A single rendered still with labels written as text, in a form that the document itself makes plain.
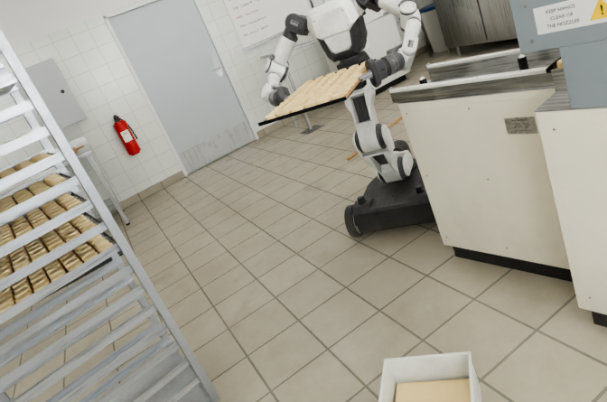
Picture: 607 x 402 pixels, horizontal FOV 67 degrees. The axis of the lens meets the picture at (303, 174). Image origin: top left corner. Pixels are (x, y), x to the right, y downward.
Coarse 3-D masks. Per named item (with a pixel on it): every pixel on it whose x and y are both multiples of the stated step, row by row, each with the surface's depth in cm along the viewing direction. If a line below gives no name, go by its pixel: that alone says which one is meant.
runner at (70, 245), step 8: (104, 224) 157; (88, 232) 154; (96, 232) 156; (72, 240) 152; (80, 240) 153; (56, 248) 149; (64, 248) 151; (72, 248) 152; (48, 256) 148; (56, 256) 149; (32, 264) 145; (40, 264) 147; (16, 272) 143; (24, 272) 144; (32, 272) 146; (0, 280) 141; (8, 280) 142; (16, 280) 143; (0, 288) 141
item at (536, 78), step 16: (448, 80) 181; (464, 80) 173; (480, 80) 168; (496, 80) 164; (512, 80) 159; (528, 80) 155; (544, 80) 151; (400, 96) 200; (416, 96) 194; (432, 96) 188; (448, 96) 182
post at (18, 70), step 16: (0, 32) 135; (0, 48) 135; (16, 64) 137; (32, 96) 140; (48, 112) 143; (48, 128) 143; (64, 144) 146; (80, 176) 149; (96, 192) 152; (96, 208) 153; (112, 224) 156; (128, 256) 160; (144, 272) 163; (144, 288) 165; (160, 304) 167; (176, 336) 171; (192, 352) 175; (192, 368) 176; (208, 384) 180
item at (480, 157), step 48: (480, 96) 171; (528, 96) 157; (432, 144) 199; (480, 144) 181; (528, 144) 166; (432, 192) 214; (480, 192) 193; (528, 192) 176; (480, 240) 207; (528, 240) 187
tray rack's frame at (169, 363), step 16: (176, 352) 219; (160, 368) 213; (144, 384) 206; (176, 384) 198; (0, 400) 179; (112, 400) 204; (128, 400) 200; (160, 400) 192; (192, 400) 185; (208, 400) 181
